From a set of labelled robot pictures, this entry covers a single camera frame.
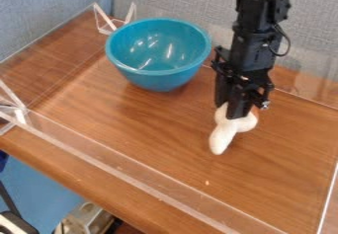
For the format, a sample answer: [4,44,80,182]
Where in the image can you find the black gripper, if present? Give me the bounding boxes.
[211,26,282,119]

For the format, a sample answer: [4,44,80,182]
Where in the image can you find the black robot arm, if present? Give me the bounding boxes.
[211,0,292,119]

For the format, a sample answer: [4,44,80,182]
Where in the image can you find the blue bowl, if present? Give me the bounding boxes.
[106,18,211,92]

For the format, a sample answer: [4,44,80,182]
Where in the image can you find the clear acrylic tray walls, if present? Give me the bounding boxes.
[0,12,338,234]

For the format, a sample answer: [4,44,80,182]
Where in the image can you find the white power strip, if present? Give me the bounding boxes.
[55,201,115,234]

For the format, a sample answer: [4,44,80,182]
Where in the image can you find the black stand leg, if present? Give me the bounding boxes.
[0,181,40,234]

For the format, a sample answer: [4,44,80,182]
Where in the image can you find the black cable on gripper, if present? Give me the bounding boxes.
[268,24,293,58]

